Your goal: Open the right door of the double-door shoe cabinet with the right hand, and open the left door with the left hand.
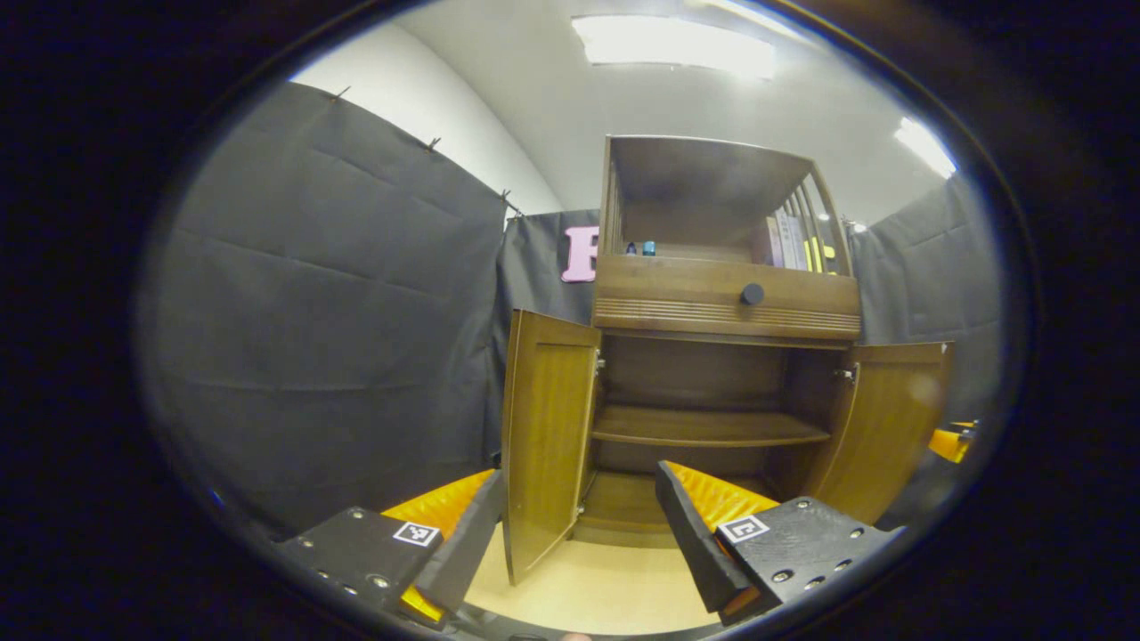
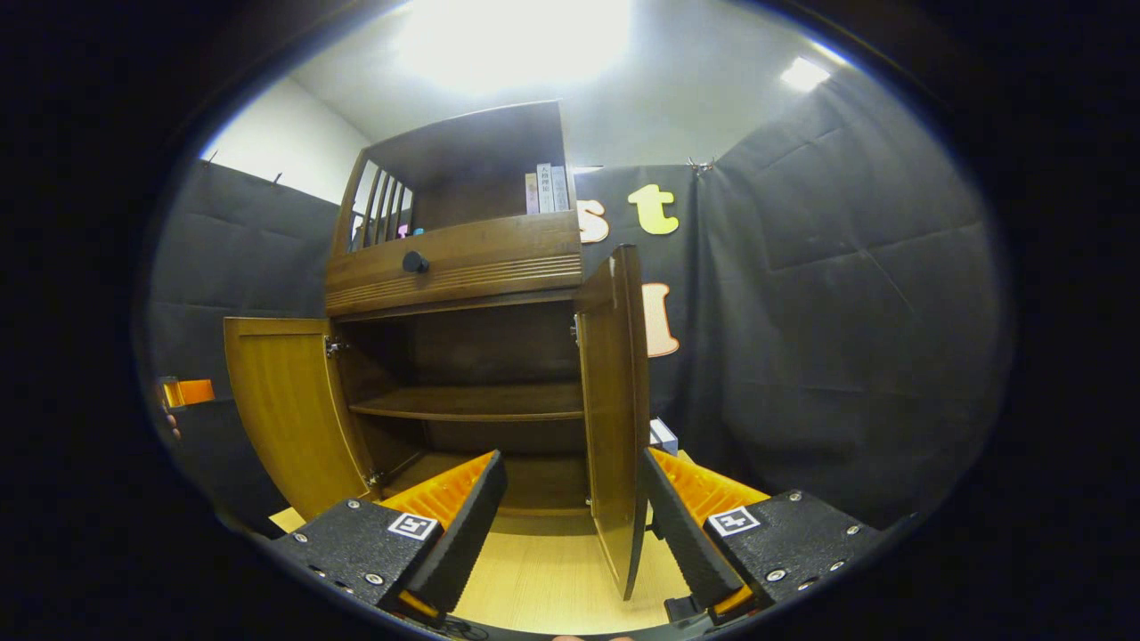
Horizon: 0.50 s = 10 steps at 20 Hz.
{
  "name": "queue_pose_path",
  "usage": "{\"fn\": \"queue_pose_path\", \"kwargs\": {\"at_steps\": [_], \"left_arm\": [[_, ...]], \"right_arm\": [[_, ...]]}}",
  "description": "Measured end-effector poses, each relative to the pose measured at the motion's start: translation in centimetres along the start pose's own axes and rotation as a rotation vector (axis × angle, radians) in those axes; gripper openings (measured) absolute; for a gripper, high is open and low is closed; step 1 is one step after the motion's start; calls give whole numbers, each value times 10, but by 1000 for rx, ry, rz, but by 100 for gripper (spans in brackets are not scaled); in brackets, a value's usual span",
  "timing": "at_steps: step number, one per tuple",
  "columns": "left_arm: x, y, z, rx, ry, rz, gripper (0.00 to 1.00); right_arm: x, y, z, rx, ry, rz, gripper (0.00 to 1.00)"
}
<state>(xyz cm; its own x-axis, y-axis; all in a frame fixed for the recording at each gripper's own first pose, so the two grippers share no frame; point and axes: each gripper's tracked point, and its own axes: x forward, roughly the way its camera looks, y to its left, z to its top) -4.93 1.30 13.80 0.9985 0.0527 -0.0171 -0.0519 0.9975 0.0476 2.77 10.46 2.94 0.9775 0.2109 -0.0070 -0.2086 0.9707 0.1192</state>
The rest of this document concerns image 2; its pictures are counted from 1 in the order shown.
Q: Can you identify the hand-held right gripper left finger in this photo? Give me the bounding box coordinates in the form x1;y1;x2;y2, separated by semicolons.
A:
270;450;509;621

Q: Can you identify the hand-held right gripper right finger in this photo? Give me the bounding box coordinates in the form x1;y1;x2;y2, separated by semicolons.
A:
641;447;884;624

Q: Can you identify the wooden cabinet door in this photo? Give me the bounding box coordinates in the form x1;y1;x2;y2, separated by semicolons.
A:
574;245;651;602
223;318;377;522

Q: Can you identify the wooden double-door shoe cabinet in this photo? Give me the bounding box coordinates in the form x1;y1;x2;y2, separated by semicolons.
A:
223;100;651;602

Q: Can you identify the wooden inner shelf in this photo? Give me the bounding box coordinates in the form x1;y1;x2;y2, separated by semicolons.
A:
349;383;586;423

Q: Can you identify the large ceiling light panel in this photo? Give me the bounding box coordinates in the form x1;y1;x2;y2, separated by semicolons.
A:
392;0;635;94

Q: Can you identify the small ceiling light panel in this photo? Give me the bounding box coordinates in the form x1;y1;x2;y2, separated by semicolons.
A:
780;56;831;93

